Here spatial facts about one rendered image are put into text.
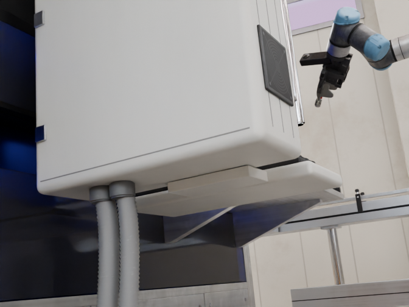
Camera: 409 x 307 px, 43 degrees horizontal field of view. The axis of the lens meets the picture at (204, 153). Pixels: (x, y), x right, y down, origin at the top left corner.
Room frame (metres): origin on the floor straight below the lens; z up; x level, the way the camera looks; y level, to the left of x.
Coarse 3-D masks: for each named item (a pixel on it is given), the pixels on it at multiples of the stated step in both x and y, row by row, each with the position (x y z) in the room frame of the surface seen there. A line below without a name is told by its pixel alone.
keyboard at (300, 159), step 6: (300, 156) 1.00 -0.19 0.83; (282, 162) 0.98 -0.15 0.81; (288, 162) 0.97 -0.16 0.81; (294, 162) 0.97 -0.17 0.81; (258, 168) 1.00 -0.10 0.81; (264, 168) 1.00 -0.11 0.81; (270, 168) 0.99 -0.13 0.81; (138, 192) 1.15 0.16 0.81; (144, 192) 1.14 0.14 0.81; (150, 192) 1.14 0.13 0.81
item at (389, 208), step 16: (384, 192) 2.53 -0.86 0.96; (400, 192) 2.50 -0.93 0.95; (320, 208) 2.65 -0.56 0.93; (336, 208) 2.61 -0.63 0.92; (352, 208) 2.58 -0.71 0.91; (368, 208) 2.54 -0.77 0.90; (384, 208) 2.51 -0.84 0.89; (400, 208) 2.48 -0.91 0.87; (288, 224) 2.73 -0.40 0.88; (304, 224) 2.69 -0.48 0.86; (320, 224) 2.65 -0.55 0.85; (336, 224) 2.62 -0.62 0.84; (352, 224) 2.70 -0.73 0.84
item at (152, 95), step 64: (64, 0) 0.95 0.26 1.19; (128, 0) 0.87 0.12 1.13; (192, 0) 0.80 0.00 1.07; (256, 0) 0.79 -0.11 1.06; (64, 64) 0.96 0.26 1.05; (128, 64) 0.88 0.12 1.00; (192, 64) 0.81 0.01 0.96; (256, 64) 0.76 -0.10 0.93; (64, 128) 0.96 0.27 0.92; (128, 128) 0.88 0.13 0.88; (192, 128) 0.81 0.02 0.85; (256, 128) 0.76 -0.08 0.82; (64, 192) 1.01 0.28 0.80
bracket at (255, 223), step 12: (288, 204) 1.86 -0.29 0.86; (300, 204) 1.84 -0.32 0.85; (312, 204) 1.82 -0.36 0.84; (240, 216) 1.95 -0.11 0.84; (252, 216) 1.93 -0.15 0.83; (264, 216) 1.91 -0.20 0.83; (276, 216) 1.88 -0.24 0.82; (288, 216) 1.86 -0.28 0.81; (240, 228) 1.95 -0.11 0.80; (252, 228) 1.93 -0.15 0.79; (264, 228) 1.91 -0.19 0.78; (240, 240) 1.95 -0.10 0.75; (252, 240) 1.93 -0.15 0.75
